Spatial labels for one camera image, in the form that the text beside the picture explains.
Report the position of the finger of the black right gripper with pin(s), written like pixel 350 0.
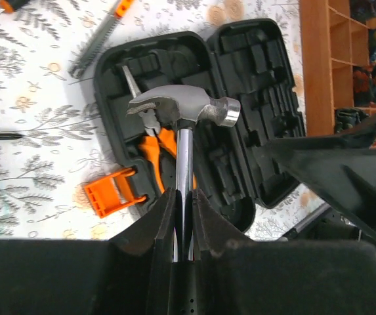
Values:
pixel 340 169

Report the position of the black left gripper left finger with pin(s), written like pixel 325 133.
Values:
pixel 139 278

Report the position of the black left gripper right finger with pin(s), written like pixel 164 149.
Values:
pixel 213 234

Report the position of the orange handled pliers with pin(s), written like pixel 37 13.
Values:
pixel 156 138

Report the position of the chrome claw hammer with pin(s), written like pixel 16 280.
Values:
pixel 185 105

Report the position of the orange case latch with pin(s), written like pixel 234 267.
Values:
pixel 113 193

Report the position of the orange wooden divided tray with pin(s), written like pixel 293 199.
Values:
pixel 333 44

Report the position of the black orange large screwdriver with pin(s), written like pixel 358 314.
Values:
pixel 10 6

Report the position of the orange handled small saw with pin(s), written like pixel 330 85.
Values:
pixel 99 37

